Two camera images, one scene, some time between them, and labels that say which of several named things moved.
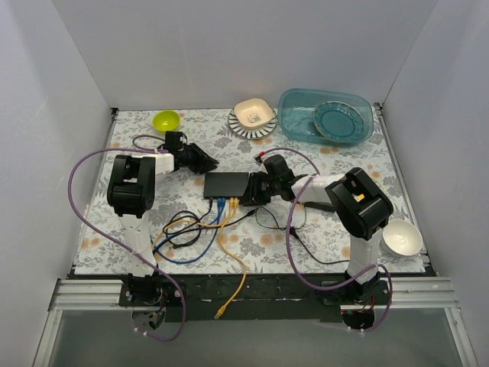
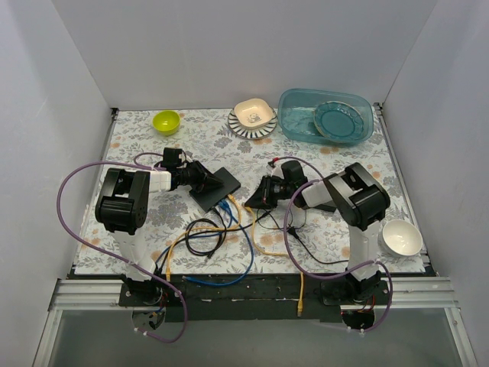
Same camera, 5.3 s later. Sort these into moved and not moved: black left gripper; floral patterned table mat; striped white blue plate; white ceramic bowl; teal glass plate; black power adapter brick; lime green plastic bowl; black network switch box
Moved: black network switch box; black left gripper
Not moved: white ceramic bowl; striped white blue plate; black power adapter brick; lime green plastic bowl; floral patterned table mat; teal glass plate
